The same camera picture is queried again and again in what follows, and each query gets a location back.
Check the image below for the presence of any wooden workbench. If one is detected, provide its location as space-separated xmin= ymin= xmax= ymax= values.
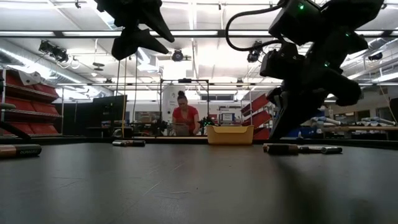
xmin=323 ymin=125 xmax=398 ymax=141

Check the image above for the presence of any black overhead frame bar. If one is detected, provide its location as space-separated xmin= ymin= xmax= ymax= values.
xmin=0 ymin=29 xmax=398 ymax=39

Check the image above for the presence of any grey material roll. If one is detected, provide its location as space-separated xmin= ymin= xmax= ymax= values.
xmin=360 ymin=116 xmax=397 ymax=126
xmin=312 ymin=116 xmax=341 ymax=126

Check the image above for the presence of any red bin shelving rack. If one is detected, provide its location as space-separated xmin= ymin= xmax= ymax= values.
xmin=0 ymin=68 xmax=63 ymax=139

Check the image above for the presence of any black copper Duracell battery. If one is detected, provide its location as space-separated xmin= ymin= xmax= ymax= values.
xmin=0 ymin=144 xmax=42 ymax=159
xmin=262 ymin=143 xmax=300 ymax=156

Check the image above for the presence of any round black ceiling camera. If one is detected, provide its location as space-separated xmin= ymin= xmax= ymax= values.
xmin=170 ymin=49 xmax=185 ymax=62

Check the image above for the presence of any person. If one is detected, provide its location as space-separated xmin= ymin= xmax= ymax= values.
xmin=172 ymin=90 xmax=200 ymax=136

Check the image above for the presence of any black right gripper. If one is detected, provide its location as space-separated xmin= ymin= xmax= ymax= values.
xmin=259 ymin=26 xmax=369 ymax=141

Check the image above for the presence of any black ceiling camera cluster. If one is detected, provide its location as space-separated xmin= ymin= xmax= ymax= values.
xmin=38 ymin=39 xmax=70 ymax=63

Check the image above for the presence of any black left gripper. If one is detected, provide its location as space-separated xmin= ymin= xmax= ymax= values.
xmin=94 ymin=0 xmax=175 ymax=62

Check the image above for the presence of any tilted red bin rack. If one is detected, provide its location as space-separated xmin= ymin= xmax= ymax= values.
xmin=241 ymin=93 xmax=274 ymax=140

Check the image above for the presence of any black computer monitor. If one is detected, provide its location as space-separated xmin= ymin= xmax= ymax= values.
xmin=92 ymin=95 xmax=128 ymax=124

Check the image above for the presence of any white pillar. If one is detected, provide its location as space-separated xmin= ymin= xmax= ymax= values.
xmin=162 ymin=85 xmax=187 ymax=125

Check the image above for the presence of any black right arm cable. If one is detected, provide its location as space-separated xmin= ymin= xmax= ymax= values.
xmin=224 ymin=4 xmax=284 ymax=52

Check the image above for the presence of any yellow plastic bin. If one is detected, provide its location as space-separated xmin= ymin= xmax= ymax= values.
xmin=206 ymin=124 xmax=255 ymax=146

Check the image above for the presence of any black metal cell frame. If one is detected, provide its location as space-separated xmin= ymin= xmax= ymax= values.
xmin=159 ymin=77 xmax=210 ymax=138

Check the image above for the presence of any black overhead camera with cable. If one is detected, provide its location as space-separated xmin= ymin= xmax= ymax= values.
xmin=246 ymin=40 xmax=264 ymax=63

